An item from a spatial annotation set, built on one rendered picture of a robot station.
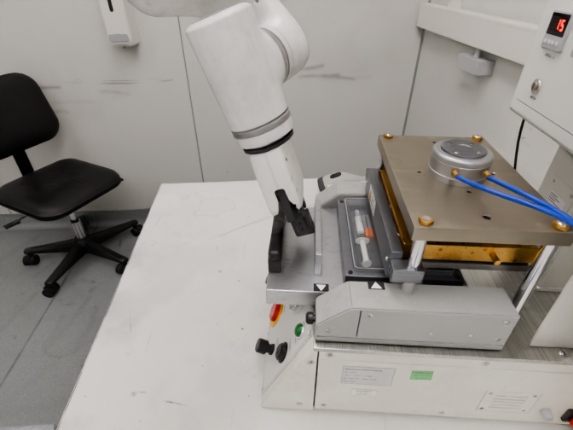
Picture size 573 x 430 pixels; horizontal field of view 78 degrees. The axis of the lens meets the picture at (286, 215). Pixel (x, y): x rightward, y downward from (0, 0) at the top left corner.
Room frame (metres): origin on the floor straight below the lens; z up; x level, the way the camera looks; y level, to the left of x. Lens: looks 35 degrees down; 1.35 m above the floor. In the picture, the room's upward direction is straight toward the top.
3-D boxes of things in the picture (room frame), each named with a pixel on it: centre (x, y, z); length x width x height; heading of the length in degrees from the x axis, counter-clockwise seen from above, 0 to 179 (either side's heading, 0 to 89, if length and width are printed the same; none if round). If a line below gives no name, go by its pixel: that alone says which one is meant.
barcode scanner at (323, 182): (0.97, -0.20, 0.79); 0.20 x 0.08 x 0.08; 94
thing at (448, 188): (0.43, -0.27, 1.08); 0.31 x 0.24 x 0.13; 176
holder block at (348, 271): (0.45, -0.17, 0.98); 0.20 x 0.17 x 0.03; 176
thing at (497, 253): (0.44, -0.24, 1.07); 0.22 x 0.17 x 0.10; 176
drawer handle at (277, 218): (0.47, 0.01, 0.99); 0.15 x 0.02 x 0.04; 176
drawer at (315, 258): (0.46, -0.12, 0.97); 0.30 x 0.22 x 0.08; 86
